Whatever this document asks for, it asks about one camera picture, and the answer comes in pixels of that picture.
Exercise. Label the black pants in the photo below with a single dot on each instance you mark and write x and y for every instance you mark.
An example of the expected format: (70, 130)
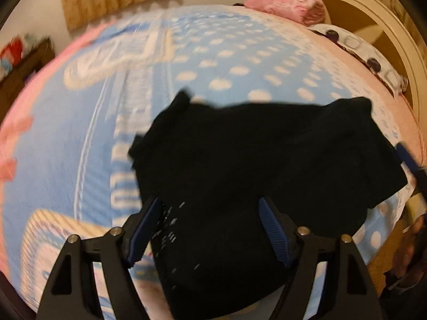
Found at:
(250, 160)

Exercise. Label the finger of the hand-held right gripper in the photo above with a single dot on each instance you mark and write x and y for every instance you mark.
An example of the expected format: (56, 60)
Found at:
(408, 156)

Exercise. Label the blue printed blanket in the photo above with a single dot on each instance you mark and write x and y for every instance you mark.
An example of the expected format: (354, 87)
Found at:
(66, 140)

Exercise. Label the dark wooden dresser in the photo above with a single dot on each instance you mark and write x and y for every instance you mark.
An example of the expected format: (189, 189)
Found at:
(23, 73)

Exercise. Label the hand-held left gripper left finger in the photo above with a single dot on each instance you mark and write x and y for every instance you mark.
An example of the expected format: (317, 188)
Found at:
(143, 233)

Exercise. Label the white dotted pillow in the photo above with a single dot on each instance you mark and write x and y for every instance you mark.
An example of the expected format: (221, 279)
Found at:
(367, 53)

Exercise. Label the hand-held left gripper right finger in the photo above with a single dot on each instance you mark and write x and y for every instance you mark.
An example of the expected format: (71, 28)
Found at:
(274, 233)

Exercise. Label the person's right forearm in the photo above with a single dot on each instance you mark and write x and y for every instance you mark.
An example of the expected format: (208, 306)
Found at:
(400, 303)

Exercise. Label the pink floral pillow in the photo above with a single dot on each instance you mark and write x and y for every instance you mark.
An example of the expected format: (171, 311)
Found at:
(283, 3)

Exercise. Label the person's right hand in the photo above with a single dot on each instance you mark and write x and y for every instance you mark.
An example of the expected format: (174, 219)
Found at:
(408, 253)

